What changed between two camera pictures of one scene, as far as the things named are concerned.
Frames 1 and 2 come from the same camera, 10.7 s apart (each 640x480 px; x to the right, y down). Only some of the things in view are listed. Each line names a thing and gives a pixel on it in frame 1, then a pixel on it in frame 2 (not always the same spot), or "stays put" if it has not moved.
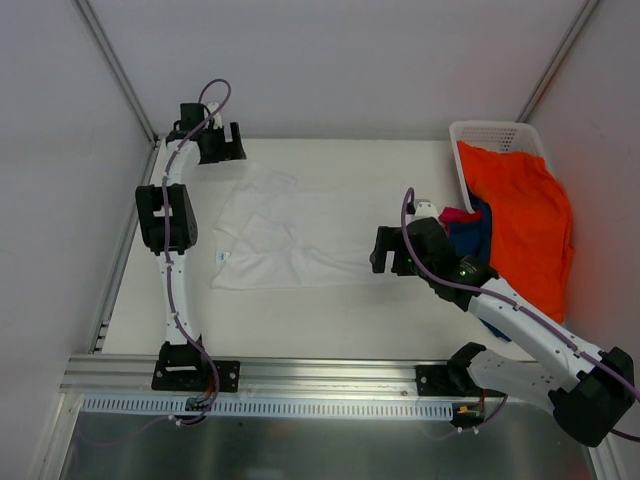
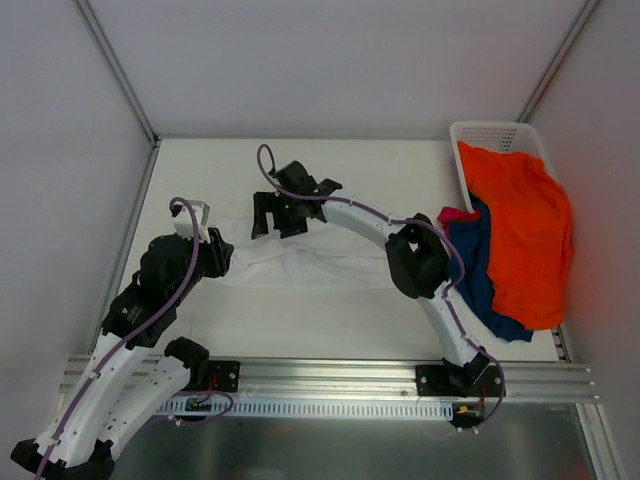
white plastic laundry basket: x=500 y=136 stays put
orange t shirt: x=530 y=241 stays put
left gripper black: x=226 y=145 -> x=220 y=251
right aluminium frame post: x=557 y=59 stays put
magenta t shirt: x=449 y=214 stays put
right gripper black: x=395 y=251 -> x=279 y=209
